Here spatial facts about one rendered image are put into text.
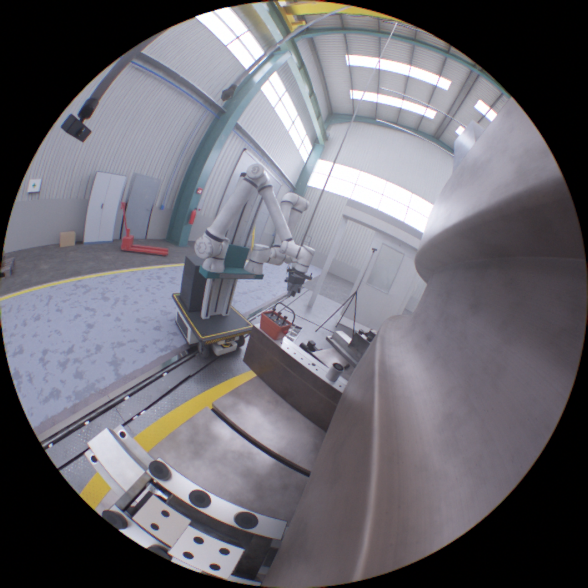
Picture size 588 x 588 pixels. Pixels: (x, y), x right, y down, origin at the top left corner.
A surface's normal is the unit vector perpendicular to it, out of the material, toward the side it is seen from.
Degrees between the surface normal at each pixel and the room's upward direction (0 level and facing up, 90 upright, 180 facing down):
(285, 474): 0
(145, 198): 90
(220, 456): 0
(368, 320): 90
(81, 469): 0
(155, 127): 90
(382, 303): 90
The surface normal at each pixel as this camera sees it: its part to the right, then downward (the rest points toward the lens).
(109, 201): 0.89, 0.41
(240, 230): 0.75, 0.45
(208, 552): 0.35, -0.89
